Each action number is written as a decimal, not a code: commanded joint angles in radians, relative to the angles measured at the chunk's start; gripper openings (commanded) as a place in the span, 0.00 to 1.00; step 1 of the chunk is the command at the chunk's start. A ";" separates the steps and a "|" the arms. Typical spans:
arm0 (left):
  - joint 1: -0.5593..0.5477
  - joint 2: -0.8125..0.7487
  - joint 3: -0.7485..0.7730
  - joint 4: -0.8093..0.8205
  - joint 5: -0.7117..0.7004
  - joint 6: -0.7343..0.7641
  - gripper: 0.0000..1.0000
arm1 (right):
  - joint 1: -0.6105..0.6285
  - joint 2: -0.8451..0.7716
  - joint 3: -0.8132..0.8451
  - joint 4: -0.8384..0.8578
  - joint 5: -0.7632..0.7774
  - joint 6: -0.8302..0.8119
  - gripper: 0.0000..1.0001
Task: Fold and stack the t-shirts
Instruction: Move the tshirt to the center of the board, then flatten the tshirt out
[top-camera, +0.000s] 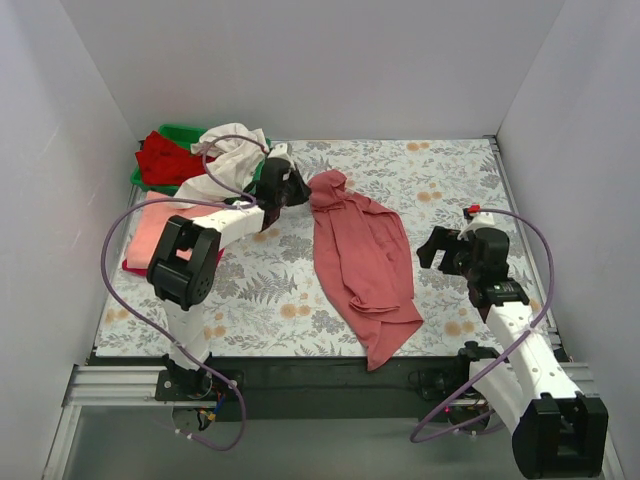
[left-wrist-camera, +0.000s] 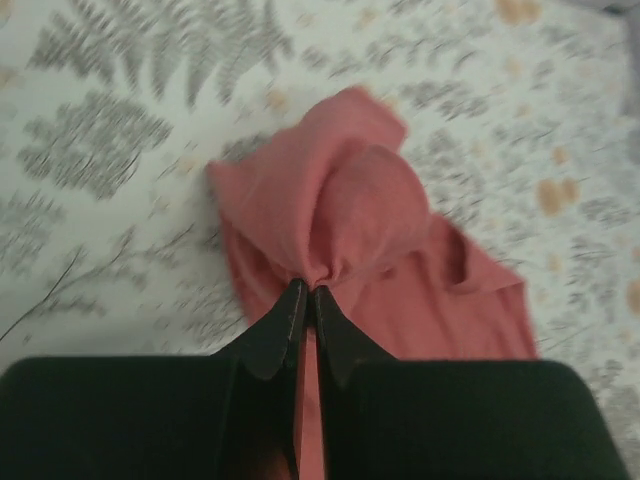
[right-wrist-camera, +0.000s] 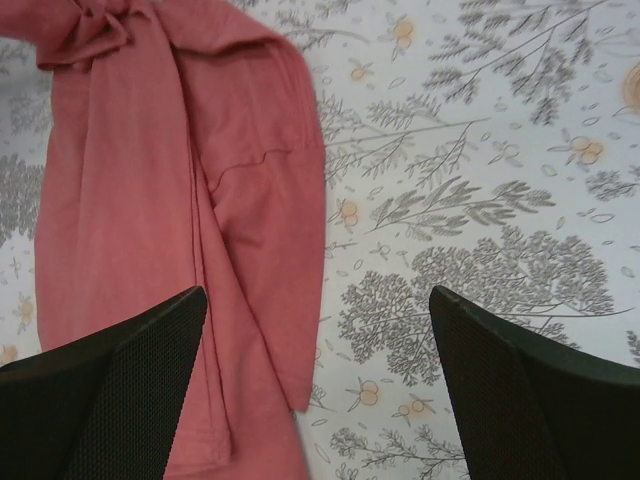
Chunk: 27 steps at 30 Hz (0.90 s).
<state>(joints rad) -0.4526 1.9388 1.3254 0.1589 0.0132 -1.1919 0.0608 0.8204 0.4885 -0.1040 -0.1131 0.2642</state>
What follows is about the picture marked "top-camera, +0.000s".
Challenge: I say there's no floral patterned table mat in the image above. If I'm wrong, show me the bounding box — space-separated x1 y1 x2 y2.
94 138 557 358

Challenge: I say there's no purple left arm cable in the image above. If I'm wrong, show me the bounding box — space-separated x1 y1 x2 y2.
100 135 270 451

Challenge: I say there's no folded salmon pink t-shirt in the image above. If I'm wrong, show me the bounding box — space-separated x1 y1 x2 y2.
125 202 215 264

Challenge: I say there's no crumpled bright red t-shirt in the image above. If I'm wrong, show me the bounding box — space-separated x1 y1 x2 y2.
135 131 205 187

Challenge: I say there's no white crumpled t-shirt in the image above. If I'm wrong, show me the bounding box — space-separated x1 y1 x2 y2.
174 123 267 203

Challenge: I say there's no green plastic bin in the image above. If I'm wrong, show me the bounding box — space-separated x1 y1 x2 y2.
131 124 269 198

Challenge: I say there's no dusty rose t-shirt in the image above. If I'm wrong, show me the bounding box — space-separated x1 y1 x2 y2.
309 170 423 371

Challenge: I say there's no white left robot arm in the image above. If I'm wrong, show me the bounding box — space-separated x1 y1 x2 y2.
147 143 310 400

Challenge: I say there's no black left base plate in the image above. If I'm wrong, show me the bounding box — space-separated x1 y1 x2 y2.
154 369 238 402

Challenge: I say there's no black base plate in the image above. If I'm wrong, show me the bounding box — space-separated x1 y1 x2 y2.
154 369 238 402
407 368 468 401

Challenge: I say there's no aluminium front frame rail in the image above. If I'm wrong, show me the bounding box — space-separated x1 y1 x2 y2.
63 361 600 407

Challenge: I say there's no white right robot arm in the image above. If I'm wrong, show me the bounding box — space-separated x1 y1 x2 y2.
410 205 609 479

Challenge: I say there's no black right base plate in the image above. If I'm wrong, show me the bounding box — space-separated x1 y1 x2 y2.
407 368 468 401

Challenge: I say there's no folded red t-shirt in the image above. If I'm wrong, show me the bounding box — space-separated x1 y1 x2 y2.
121 258 149 277

